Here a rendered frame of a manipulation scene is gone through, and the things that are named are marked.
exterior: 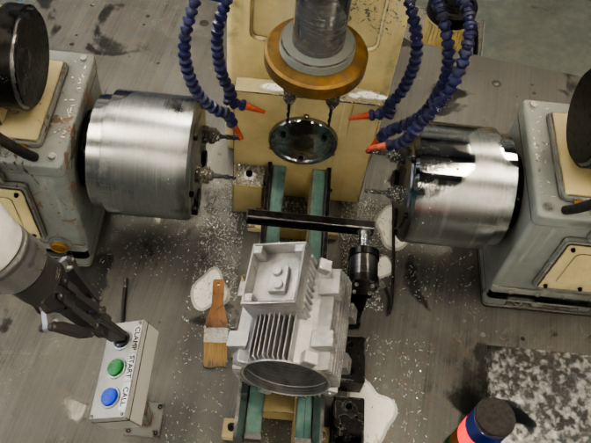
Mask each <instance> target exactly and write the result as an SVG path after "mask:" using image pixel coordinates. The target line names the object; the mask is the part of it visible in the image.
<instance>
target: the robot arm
mask: <svg viewBox="0 0 591 443"><path fill-rule="evenodd" d="M0 293H1V294H13V295H14V296H16V297H17V298H19V299H20V300H21V301H23V302H25V303H27V304H29V305H32V306H33V307H34V309H35V310H36V312H37V313H38V314H40V315H41V319H42V324H40V325H39V328H38V329H39V332H49V331H52V332H56V333H60V334H63V335H66V336H70V337H73V338H79V339H81V338H93V336H94V335H95V336H96V337H97V338H105V339H107V340H108V341H110V342H114V341H122V340H125V337H126V333H127V332H126V331H124V330H123V329H122V328H121V327H120V326H118V325H117V324H116V323H114V322H113V321H111V320H112V318H111V317H110V316H109V315H108V314H107V313H106V307H105V306H104V307H100V305H99V303H100V302H101V301H102V295H101V294H100V293H99V291H98V290H97V289H96V288H95V286H93V285H92V283H91V282H90V281H89V280H88V278H87V277H86V276H85V275H84V273H83V272H82V271H81V269H80V268H79V267H78V265H77V262H76V260H75V258H74V256H72V255H71V256H66V257H60V258H58V259H57V260H56V259H54V258H53V257H52V256H50V255H49V254H48V253H47V251H46V247H45V246H44V244H43V243H42V242H41V241H40V240H38V239H37V238H36V237H35V236H33V235H32V234H30V233H29V232H28V231H27V230H26V229H25V228H24V227H23V226H21V225H20V224H18V223H17V222H15V220H14V219H13V218H12V216H11V214H10V212H9V211H8V210H7V209H6V208H5V207H4V206H3V205H2V204H1V203H0ZM90 294H91V295H90ZM54 312H56V313H60V314H61V315H63V316H65V317H66V318H68V319H69V320H70V321H71V322H72V323H74V324H72V323H66V322H59V319H58V318H55V317H53V316H51V314H50V313H54ZM75 324H76V325H75Z"/></svg>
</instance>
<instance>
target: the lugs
mask: <svg viewBox="0 0 591 443"><path fill-rule="evenodd" d="M316 269H317V272H319V273H321V274H323V275H327V274H328V273H329V272H331V269H332V261H330V260H327V259H325V258H319V259H318V260H317V265H316ZM248 354H249V352H247V351H245V350H242V349H239V350H237V351H236V352H235V353H234V357H233V360H232V364H233V365H235V366H238V367H244V366H245V365H246V364H247V361H248ZM318 355H319V353H317V352H313V351H311V350H308V349H306V350H304V351H303V352H301V357H300V363H299V364H300V365H302V366H305V367H309V368H313V367H315V366H317V362H318ZM258 392H260V393H264V394H267V395H270V394H271V393H273V392H270V391H266V390H264V389H260V388H258ZM337 393H338V388H329V389H328V390H327V391H326V392H324V393H323V394H324V395H327V396H334V395H336V394H337Z"/></svg>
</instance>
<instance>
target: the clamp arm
mask: <svg viewBox="0 0 591 443"><path fill-rule="evenodd" d="M261 209H262V208H257V207H256V209H251V208H248V209H247V212H246V224H253V225H262V226H271V227H280V228H289V229H307V230H316V231H324V232H333V233H342V234H351V235H359V234H361V233H363V230H364V229H365V230H364V233H366V234H367V233H368V231H369V233H368V234H369V236H373V235H374V232H375V229H376V222H375V221H367V220H358V219H349V218H340V217H339V216H337V215H334V216H333V217H331V216H322V215H313V214H296V213H287V212H278V211H269V210H261Z"/></svg>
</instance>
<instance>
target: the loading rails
mask: <svg viewBox="0 0 591 443"><path fill-rule="evenodd" d="M272 167H273V172H272ZM325 173H326V175H325ZM285 176H286V166H280V165H273V162H268V165H267V173H266V182H264V184H263V185H265V186H266V188H265V196H264V204H263V210H269V211H278V212H282V204H283V194H284V185H285ZM271 177H272V181H271ZM331 178H332V168H327V170H326V171H324V170H315V169H313V170H312V176H311V181H310V191H309V198H308V209H307V214H313V215H322V216H329V213H330V195H331V192H332V189H331ZM270 188H271V189H270ZM247 230H248V231H252V232H260V236H259V243H278V242H279V241H280V238H287V239H295V240H298V239H299V240H305V241H306V242H307V244H308V245H309V247H310V249H311V251H312V253H313V256H314V258H315V259H316V260H318V259H319V258H325V259H327V260H329V259H328V258H327V247H328V239H333V240H337V239H338V236H339V233H333V232H324V231H316V230H307V229H289V228H280V227H271V226H262V225H253V224H248V225H247ZM324 408H325V395H324V394H321V396H320V397H319V396H318V395H317V398H315V397H314V396H312V398H310V397H309V396H308V398H306V397H305V396H304V397H303V398H301V397H300V396H298V398H297V397H296V396H294V397H292V396H288V397H287V396H285V395H284V396H282V395H281V394H276V393H271V394H270V395H267V394H264V393H260V392H258V387H256V386H251V385H247V383H244V382H243V381H241V380H240V379H239V384H238V392H237V407H236V415H235V418H224V419H223V431H222V440H232V441H233V443H260V438H261V428H262V418H271V419H281V420H292V431H291V443H330V430H331V428H330V427H328V426H324Z"/></svg>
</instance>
